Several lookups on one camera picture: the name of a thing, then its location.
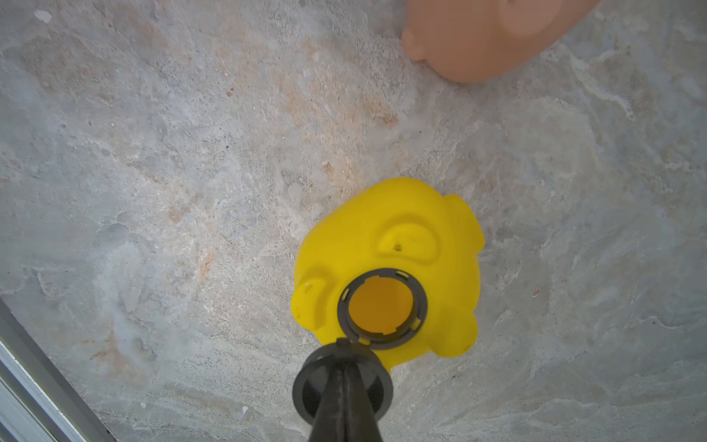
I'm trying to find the aluminium mounting rail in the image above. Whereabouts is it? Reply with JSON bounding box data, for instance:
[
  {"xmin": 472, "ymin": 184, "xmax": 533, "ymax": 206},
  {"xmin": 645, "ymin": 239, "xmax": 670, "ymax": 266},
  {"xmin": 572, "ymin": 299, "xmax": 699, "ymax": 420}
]
[{"xmin": 1, "ymin": 303, "xmax": 116, "ymax": 442}]

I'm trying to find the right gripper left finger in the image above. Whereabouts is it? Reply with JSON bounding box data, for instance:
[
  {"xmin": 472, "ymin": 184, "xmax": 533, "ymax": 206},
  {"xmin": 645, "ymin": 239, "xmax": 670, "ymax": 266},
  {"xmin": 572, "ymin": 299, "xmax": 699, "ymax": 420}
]
[{"xmin": 309, "ymin": 366, "xmax": 345, "ymax": 442}]

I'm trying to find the yellow piggy bank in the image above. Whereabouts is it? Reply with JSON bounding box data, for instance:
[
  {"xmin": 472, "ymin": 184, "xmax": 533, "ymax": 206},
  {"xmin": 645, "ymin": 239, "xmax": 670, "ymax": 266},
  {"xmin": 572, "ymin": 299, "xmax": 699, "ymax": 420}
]
[{"xmin": 291, "ymin": 178, "xmax": 484, "ymax": 368}]

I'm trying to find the black plug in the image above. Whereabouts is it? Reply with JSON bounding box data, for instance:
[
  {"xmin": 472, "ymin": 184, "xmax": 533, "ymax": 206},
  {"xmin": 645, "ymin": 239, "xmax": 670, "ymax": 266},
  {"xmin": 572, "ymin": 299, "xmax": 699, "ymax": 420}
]
[{"xmin": 292, "ymin": 338, "xmax": 394, "ymax": 425}]

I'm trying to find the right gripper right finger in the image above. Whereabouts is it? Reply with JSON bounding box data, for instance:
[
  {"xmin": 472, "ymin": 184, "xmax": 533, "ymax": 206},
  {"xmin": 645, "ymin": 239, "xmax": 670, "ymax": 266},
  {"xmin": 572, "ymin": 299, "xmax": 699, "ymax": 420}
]
[{"xmin": 344, "ymin": 365, "xmax": 382, "ymax": 442}]

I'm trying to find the pink piggy bank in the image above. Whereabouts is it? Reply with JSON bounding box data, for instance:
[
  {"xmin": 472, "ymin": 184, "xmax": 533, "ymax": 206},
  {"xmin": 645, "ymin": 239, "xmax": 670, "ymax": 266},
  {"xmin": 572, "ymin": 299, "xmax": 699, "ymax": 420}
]
[{"xmin": 401, "ymin": 0, "xmax": 599, "ymax": 83}]

